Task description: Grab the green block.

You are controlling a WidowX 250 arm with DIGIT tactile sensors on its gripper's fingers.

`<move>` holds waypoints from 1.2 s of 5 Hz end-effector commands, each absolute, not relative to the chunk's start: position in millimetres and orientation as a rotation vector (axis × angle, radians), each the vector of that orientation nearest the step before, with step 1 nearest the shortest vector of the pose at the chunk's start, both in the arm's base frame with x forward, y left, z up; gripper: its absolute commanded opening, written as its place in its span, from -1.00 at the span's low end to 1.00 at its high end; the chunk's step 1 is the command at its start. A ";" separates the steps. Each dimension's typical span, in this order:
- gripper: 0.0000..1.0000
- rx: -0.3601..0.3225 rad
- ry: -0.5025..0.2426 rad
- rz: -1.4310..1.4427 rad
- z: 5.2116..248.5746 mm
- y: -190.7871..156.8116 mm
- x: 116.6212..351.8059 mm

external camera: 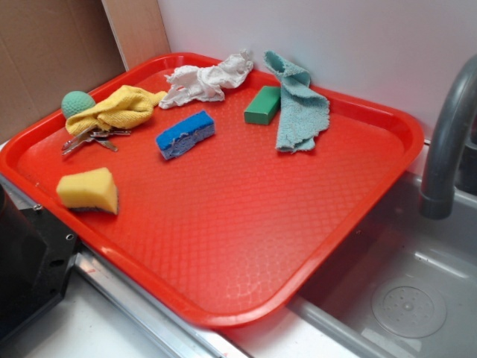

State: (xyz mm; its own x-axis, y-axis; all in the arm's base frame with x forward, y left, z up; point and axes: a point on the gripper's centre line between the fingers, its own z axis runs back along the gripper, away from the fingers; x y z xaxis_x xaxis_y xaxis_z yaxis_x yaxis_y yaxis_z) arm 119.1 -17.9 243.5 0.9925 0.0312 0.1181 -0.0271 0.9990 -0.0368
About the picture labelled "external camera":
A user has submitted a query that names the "red plastic tray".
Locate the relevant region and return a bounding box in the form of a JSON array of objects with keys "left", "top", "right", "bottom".
[{"left": 1, "top": 71, "right": 424, "bottom": 328}]

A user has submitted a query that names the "grey faucet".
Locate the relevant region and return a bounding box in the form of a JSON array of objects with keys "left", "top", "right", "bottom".
[{"left": 419, "top": 56, "right": 476, "bottom": 219}]

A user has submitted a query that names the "white cloth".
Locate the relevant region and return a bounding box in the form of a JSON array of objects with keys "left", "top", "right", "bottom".
[{"left": 159, "top": 50, "right": 253, "bottom": 110}]

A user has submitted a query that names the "cardboard panel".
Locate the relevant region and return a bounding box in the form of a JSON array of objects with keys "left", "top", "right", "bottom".
[{"left": 1, "top": 1, "right": 124, "bottom": 142}]

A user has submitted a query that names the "teal cloth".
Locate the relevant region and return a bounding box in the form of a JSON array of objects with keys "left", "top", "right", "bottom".
[{"left": 264, "top": 51, "right": 329, "bottom": 153}]

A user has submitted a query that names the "grey sink basin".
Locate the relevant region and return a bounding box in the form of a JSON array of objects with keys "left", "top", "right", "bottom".
[{"left": 289, "top": 175, "right": 476, "bottom": 357}]

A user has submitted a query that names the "blue sponge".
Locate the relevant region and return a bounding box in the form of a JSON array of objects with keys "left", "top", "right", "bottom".
[{"left": 156, "top": 110, "right": 215, "bottom": 160}]

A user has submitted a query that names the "yellow sponge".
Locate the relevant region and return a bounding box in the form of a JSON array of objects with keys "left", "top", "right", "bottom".
[{"left": 56, "top": 167, "right": 119, "bottom": 215}]

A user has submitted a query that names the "green block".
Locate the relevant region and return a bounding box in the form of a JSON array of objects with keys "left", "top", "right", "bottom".
[{"left": 244, "top": 86, "right": 281, "bottom": 125}]

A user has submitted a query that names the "bunch of metal keys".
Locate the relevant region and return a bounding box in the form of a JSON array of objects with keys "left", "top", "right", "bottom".
[{"left": 61, "top": 127, "right": 131, "bottom": 156}]

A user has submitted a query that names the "green textured ball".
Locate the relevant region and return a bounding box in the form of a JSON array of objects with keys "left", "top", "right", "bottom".
[{"left": 61, "top": 91, "right": 95, "bottom": 119}]

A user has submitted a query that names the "yellow cloth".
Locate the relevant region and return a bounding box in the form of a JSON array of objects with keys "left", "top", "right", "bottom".
[{"left": 65, "top": 85, "right": 167, "bottom": 136}]

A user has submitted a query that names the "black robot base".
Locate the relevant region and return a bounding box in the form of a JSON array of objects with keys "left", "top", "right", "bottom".
[{"left": 1, "top": 189, "right": 79, "bottom": 344}]

